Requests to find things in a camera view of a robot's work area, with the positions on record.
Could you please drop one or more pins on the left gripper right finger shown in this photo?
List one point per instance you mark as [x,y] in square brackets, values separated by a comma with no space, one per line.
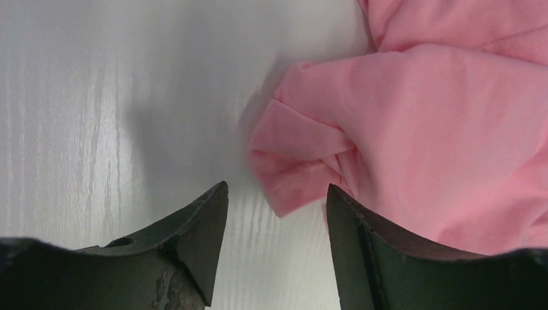
[380,265]

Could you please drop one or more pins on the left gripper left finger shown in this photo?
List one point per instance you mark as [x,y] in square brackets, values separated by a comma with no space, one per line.
[170,264]

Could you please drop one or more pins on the pink t shirt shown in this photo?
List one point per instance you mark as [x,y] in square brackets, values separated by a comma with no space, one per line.
[442,130]

